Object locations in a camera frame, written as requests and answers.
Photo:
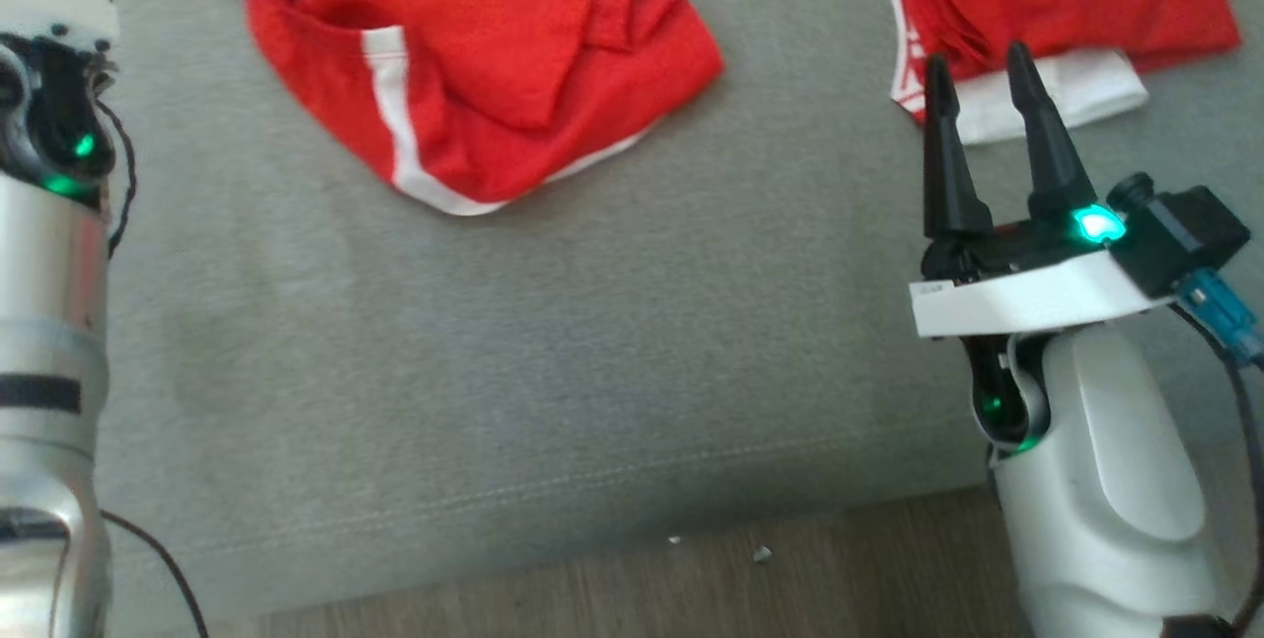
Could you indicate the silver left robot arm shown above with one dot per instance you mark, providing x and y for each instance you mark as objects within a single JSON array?
[{"x": 49, "y": 322}]

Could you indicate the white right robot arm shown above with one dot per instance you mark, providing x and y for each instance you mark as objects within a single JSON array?
[{"x": 1106, "y": 480}]

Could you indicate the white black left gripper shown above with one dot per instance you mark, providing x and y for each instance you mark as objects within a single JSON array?
[{"x": 49, "y": 6}]

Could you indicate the red white sports shorts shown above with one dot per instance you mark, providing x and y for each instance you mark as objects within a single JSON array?
[{"x": 474, "y": 45}]

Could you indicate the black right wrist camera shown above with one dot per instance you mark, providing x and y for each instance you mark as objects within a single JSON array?
[{"x": 1180, "y": 238}]

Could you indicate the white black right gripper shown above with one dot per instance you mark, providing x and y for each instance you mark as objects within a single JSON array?
[{"x": 1027, "y": 292}]

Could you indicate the grey fabric sofa seat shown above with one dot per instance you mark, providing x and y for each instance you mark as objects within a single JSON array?
[{"x": 592, "y": 342}]

